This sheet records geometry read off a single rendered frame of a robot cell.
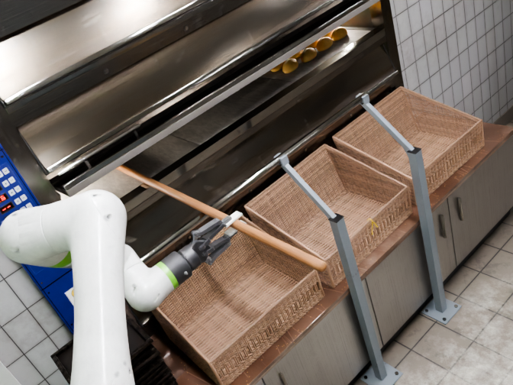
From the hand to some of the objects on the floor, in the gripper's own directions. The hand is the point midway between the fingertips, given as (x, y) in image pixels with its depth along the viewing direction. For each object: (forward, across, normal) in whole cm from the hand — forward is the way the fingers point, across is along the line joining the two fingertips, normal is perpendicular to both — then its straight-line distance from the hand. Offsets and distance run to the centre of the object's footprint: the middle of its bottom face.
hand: (233, 223), depth 168 cm
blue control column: (-47, +119, -149) cm, 196 cm away
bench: (+46, +119, -26) cm, 131 cm away
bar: (+29, +119, -5) cm, 123 cm away
